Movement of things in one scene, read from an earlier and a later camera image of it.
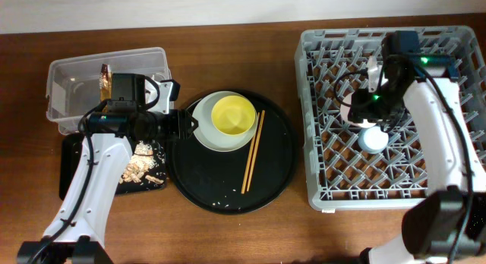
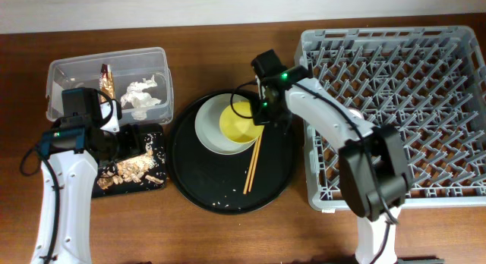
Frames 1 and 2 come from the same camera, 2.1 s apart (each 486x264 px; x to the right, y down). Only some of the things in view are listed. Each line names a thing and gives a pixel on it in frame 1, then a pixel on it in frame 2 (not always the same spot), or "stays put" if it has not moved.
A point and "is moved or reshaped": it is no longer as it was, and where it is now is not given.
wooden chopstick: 250,155 → 250,171
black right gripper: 360,110 → 259,118
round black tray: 241,181 stays put
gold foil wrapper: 105,83 stays put
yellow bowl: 233,115 is moved or reshaped
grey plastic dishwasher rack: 332,63 stays put
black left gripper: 181,129 → 135,141
